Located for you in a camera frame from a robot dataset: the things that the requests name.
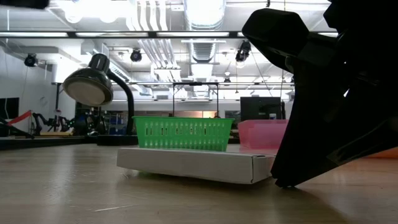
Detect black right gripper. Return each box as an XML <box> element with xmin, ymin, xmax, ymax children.
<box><xmin>241</xmin><ymin>8</ymin><xmax>398</xmax><ymax>189</ymax></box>

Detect white cardboard box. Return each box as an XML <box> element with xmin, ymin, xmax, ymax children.
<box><xmin>116</xmin><ymin>146</ymin><xmax>277</xmax><ymax>185</ymax></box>

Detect pink plastic bin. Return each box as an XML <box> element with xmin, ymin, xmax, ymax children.
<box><xmin>238</xmin><ymin>119</ymin><xmax>290</xmax><ymax>149</ymax></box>

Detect black monitor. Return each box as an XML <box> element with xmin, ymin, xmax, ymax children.
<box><xmin>240</xmin><ymin>96</ymin><xmax>285</xmax><ymax>121</ymax></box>
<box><xmin>0</xmin><ymin>97</ymin><xmax>19</xmax><ymax>119</ymax></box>

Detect green plastic basket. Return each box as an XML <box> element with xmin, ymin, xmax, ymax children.
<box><xmin>132</xmin><ymin>116</ymin><xmax>234</xmax><ymax>152</ymax></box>

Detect black gooseneck desk lamp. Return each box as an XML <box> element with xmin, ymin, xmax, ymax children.
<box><xmin>62</xmin><ymin>52</ymin><xmax>139</xmax><ymax>146</ymax></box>

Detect black background robot arms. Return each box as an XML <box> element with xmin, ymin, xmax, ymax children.
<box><xmin>30</xmin><ymin>112</ymin><xmax>75</xmax><ymax>135</ymax></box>

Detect black ceiling camera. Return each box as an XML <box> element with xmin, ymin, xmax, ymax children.
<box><xmin>235</xmin><ymin>40</ymin><xmax>252</xmax><ymax>63</ymax></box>
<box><xmin>24</xmin><ymin>53</ymin><xmax>39</xmax><ymax>68</ymax></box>
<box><xmin>129</xmin><ymin>49</ymin><xmax>143</xmax><ymax>62</ymax></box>

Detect black aluminium table frame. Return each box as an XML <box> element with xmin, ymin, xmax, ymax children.
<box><xmin>0</xmin><ymin>135</ymin><xmax>139</xmax><ymax>150</ymax></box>

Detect red strap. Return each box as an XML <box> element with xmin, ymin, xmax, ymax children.
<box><xmin>6</xmin><ymin>110</ymin><xmax>33</xmax><ymax>127</ymax></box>

